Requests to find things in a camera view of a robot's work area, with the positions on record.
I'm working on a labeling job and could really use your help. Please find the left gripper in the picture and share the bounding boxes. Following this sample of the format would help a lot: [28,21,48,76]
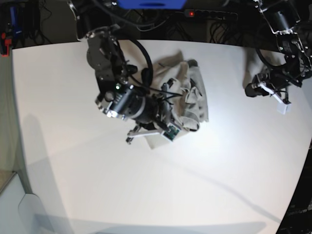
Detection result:
[245,71,302,103]

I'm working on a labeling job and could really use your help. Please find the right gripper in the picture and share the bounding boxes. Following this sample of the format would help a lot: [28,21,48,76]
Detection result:
[126,78,182,144]

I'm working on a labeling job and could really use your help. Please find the beige t-shirt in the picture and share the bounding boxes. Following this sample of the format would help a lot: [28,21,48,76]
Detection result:
[146,52,209,149]

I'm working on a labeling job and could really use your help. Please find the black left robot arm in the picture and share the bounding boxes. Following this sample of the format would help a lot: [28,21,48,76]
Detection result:
[245,0,312,106]

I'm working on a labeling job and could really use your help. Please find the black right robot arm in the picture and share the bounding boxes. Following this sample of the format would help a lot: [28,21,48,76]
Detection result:
[68,0,181,144]

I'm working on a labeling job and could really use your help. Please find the black power strip red light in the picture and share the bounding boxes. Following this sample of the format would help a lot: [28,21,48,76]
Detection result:
[184,9,238,21]

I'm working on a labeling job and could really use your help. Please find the blue plastic box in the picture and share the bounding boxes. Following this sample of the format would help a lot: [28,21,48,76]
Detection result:
[117,0,186,10]

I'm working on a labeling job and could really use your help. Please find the red black clamp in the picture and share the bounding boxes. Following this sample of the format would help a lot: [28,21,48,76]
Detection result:
[0,32,12,57]

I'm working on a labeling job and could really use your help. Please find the white cabinet corner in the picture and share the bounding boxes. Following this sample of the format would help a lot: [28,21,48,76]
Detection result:
[0,170,71,234]

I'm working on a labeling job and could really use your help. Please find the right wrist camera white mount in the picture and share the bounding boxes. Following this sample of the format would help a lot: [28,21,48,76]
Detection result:
[161,123,181,142]

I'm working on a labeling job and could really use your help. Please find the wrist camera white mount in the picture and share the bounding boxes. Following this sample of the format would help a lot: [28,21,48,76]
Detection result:
[161,123,181,142]
[277,102,292,115]

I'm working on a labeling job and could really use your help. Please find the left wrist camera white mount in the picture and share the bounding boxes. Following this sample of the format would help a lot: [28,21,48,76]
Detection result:
[277,102,292,115]

